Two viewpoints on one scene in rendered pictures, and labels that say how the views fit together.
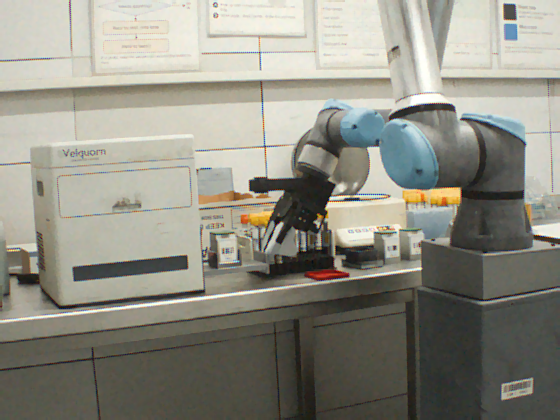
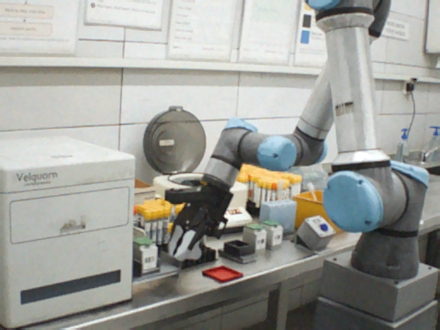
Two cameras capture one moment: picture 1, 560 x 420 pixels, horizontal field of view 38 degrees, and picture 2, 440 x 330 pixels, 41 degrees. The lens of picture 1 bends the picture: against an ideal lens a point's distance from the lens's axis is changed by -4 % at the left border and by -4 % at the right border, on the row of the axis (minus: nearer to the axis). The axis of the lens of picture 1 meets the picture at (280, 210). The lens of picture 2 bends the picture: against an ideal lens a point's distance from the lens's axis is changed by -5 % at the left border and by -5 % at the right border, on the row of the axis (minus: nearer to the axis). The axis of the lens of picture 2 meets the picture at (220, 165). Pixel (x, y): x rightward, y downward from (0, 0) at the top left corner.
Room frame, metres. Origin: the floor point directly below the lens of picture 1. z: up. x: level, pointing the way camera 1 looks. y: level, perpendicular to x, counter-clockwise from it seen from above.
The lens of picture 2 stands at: (0.47, 0.41, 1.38)
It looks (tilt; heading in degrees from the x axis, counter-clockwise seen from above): 11 degrees down; 339
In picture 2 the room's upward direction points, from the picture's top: 4 degrees clockwise
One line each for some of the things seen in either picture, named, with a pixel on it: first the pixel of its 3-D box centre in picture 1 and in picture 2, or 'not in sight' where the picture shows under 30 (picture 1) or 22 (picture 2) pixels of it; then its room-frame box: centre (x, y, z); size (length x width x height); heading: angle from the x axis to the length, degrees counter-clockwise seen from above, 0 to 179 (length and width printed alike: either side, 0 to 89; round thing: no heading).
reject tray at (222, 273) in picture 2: (326, 274); (223, 273); (1.69, -0.09, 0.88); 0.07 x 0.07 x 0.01; 24
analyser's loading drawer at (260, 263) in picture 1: (214, 264); (134, 270); (1.64, 0.13, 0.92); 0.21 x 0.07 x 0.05; 114
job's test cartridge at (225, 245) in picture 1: (223, 249); (143, 256); (1.65, 0.11, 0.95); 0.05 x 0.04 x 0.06; 24
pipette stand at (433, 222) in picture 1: (430, 230); (277, 219); (1.95, -0.35, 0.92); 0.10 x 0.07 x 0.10; 106
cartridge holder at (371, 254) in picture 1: (361, 257); (237, 250); (1.81, -0.17, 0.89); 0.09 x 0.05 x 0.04; 24
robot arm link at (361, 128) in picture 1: (363, 128); (272, 151); (1.66, -0.17, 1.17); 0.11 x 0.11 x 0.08; 24
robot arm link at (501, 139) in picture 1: (489, 150); (396, 192); (1.47, -0.37, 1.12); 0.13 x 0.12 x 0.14; 114
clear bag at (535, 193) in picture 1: (526, 195); (306, 168); (2.56, -0.77, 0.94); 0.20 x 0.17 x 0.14; 97
